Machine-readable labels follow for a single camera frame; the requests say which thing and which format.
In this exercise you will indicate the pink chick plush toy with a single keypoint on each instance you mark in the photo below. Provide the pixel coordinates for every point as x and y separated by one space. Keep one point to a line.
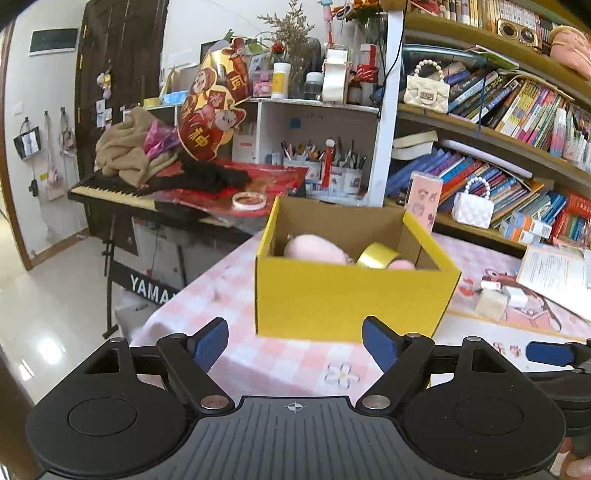
401 265

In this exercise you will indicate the wooden bookshelf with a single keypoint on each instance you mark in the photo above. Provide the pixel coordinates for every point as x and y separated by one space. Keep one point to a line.
461 120

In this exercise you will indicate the red cloth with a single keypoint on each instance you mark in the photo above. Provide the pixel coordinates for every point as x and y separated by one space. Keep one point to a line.
272 177

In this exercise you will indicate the black framed wall panel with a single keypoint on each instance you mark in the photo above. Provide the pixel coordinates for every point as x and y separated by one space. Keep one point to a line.
53 42

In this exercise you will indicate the small white tape roll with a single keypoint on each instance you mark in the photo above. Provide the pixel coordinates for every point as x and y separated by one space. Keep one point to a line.
248 201

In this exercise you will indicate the white cubby shelf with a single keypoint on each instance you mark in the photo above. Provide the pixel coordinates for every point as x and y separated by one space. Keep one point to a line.
314 120

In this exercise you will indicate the white wavy holder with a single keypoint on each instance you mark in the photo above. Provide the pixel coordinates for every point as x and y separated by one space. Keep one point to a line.
334 78

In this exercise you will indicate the yellow cardboard box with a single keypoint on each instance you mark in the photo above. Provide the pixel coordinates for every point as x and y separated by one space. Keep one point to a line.
346 304

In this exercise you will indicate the white block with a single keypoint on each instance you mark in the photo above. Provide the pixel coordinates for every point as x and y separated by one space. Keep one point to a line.
516 296
491 304

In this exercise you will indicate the pink sticker cup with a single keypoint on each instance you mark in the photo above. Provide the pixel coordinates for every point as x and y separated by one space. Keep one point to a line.
425 198

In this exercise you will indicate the person's right hand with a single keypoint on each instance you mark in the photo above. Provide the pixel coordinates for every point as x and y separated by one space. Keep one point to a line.
579 467

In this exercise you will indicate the glass jar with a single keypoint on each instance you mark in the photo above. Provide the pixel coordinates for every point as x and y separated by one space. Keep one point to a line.
314 85

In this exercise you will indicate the pen cups with pens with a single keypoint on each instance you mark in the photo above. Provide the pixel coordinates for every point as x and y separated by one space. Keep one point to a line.
341 173

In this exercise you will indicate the gold retro radio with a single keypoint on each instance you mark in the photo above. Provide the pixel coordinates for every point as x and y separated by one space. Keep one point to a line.
517 31

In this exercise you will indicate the pink pig plush toy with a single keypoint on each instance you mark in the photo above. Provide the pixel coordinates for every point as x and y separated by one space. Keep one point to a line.
314 247

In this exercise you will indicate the red dictionaries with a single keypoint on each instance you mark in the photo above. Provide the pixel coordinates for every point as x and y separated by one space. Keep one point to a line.
575 221

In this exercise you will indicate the purple shiny wrap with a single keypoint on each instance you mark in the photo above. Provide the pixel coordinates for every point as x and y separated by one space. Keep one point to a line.
161 138

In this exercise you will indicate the thick white book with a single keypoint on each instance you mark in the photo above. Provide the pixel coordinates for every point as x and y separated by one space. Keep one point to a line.
415 143

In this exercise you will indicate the open paper workbook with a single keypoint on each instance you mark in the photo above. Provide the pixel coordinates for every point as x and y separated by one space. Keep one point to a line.
554 272

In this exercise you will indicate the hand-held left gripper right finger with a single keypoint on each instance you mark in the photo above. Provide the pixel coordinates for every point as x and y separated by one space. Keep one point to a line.
381 344

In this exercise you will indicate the black furry cloth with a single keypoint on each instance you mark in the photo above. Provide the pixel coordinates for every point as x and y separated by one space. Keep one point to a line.
203 177

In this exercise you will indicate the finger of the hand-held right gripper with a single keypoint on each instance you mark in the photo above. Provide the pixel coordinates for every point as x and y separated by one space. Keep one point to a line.
547 354

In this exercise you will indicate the electric piano keyboard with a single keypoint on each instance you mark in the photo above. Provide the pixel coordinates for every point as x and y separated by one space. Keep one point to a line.
111 189

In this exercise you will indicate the yellow tape roll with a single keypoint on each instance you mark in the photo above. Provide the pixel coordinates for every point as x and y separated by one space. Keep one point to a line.
374 256

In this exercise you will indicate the hanging tote bag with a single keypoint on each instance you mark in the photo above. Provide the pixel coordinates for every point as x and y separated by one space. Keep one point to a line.
27 143

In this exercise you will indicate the fortune god paper decoration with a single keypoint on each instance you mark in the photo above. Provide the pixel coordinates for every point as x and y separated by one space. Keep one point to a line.
207 115

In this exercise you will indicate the white shelf post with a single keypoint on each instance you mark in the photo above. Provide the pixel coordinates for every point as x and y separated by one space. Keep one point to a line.
385 115

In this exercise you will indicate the beige cloth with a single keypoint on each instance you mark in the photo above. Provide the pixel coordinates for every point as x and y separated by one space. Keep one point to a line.
124 147

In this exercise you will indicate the cream quilted handbag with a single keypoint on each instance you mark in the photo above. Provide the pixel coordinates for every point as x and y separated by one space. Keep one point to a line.
427 94

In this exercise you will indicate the row of colourful books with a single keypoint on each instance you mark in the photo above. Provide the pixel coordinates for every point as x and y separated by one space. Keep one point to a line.
475 11
485 180
521 106

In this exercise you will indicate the dried flower bunch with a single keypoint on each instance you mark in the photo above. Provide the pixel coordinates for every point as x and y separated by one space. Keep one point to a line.
288 27

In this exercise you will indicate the white bottle yellow label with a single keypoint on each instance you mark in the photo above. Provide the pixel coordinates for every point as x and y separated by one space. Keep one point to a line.
280 83

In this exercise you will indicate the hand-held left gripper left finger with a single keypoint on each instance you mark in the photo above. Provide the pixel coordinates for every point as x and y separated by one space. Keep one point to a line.
210 344

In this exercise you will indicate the pastel bottle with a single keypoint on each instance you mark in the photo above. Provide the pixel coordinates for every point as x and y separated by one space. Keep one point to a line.
559 134

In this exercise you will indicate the orange and blue cartons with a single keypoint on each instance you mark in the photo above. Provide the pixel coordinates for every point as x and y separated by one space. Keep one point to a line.
526 228

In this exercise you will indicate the dark wooden door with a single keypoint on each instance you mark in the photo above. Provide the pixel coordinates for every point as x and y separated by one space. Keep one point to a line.
124 46

